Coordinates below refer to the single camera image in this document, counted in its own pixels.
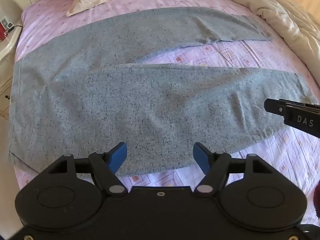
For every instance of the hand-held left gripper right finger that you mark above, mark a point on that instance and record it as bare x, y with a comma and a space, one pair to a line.
202, 155

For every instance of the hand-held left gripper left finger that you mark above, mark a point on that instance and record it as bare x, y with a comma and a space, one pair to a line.
117, 155

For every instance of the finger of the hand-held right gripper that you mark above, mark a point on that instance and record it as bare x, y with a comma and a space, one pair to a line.
302, 121
275, 107

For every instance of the grey speckled pants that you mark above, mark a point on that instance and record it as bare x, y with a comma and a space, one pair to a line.
155, 100

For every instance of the lilac patterned bed sheet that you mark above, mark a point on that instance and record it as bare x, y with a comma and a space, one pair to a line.
250, 52

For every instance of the dark red cloth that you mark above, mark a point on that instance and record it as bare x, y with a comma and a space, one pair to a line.
317, 200

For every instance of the cream duvet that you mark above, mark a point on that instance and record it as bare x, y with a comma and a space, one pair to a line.
282, 12

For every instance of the white nightstand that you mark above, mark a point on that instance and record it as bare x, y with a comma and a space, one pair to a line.
6, 55

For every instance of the small white device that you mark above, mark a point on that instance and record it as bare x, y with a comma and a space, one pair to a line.
9, 26

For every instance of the red box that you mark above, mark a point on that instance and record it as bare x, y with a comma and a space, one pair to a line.
2, 31

